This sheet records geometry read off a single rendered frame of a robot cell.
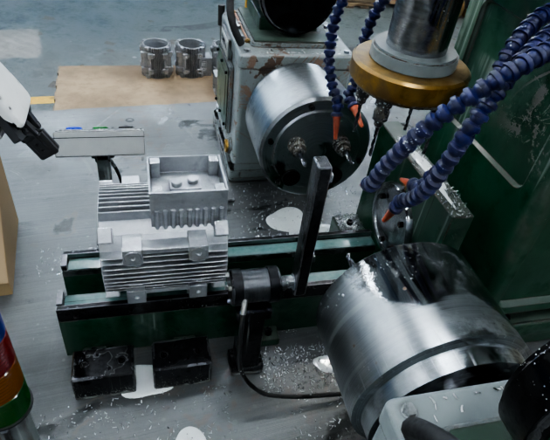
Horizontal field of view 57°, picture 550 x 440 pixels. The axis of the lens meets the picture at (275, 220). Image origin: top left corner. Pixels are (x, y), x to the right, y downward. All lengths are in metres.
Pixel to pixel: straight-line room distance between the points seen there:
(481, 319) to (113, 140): 0.74
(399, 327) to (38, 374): 0.64
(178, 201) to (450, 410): 0.47
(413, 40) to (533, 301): 0.57
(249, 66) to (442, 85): 0.58
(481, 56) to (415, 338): 0.56
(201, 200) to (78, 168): 0.71
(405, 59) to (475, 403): 0.45
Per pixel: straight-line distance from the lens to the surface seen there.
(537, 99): 0.89
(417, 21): 0.76
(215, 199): 0.80
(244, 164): 1.36
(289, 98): 1.07
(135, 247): 0.79
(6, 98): 0.81
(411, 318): 0.65
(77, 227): 1.27
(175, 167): 0.87
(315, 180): 0.69
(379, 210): 1.05
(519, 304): 1.07
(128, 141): 1.06
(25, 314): 1.11
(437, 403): 0.58
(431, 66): 0.77
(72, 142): 1.07
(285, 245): 1.04
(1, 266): 1.12
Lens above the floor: 1.62
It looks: 40 degrees down
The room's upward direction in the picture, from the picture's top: 8 degrees clockwise
